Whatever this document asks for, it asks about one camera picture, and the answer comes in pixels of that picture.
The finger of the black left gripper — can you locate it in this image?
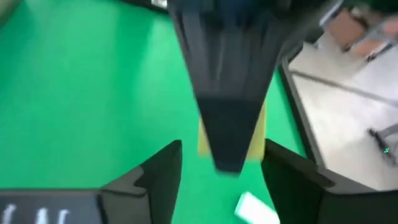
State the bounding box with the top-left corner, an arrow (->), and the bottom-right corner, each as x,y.
167,0 -> 312,174

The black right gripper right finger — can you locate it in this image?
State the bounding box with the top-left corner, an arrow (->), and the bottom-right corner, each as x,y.
260,138 -> 398,224

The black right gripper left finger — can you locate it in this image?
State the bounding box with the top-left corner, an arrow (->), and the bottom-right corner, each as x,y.
98,139 -> 183,224

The yellow rectangular block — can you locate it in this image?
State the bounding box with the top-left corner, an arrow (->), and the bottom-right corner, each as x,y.
197,99 -> 267,161

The white rectangular block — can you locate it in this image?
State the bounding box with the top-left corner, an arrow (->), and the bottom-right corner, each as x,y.
233,191 -> 280,224

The black device with green light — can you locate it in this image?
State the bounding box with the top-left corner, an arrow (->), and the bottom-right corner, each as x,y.
368,123 -> 398,167

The green table mat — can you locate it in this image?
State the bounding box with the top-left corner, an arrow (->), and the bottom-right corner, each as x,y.
0,0 -> 307,224

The brown cardboard box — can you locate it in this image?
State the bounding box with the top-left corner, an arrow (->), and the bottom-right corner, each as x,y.
318,0 -> 398,62

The black table frame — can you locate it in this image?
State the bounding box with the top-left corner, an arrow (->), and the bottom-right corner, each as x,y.
278,57 -> 326,170

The grey floor cable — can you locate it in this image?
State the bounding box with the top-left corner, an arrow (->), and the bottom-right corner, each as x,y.
290,70 -> 398,108

